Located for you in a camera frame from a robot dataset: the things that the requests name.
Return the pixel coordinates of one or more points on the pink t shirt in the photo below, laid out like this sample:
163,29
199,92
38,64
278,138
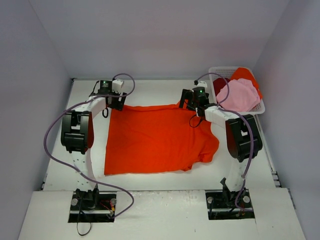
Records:
239,95

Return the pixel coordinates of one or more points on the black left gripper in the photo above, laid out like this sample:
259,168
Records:
117,102

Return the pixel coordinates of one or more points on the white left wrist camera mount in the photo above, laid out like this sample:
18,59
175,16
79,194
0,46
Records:
117,85

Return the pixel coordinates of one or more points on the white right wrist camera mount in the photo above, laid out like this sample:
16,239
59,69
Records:
201,83

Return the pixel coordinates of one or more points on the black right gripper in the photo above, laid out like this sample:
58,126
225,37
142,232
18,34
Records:
187,99

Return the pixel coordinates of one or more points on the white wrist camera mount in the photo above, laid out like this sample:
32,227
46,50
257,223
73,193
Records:
201,83
117,85

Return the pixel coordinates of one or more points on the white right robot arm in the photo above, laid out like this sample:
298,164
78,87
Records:
243,139

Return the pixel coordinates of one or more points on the white plastic basket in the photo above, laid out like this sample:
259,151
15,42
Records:
226,72

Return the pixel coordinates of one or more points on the orange t shirt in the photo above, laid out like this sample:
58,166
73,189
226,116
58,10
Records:
157,139
245,73

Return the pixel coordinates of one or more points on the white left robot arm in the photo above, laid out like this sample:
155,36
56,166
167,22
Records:
77,136

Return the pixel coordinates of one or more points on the dark red t shirt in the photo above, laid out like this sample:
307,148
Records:
218,84

